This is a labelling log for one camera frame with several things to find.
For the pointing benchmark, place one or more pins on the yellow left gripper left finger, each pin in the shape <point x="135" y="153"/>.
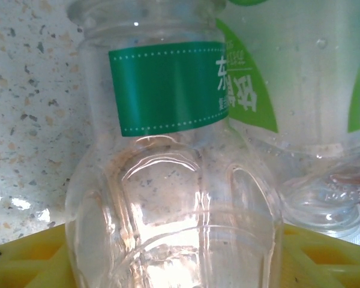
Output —
<point x="24" y="264"/>

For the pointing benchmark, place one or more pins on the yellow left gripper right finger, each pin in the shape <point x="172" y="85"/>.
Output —
<point x="327" y="267"/>

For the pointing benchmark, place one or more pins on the clear bottle light green label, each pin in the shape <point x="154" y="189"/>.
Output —
<point x="312" y="75"/>

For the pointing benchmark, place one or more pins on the clear bottle dark green label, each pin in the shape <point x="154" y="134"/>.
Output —
<point x="168" y="90"/>

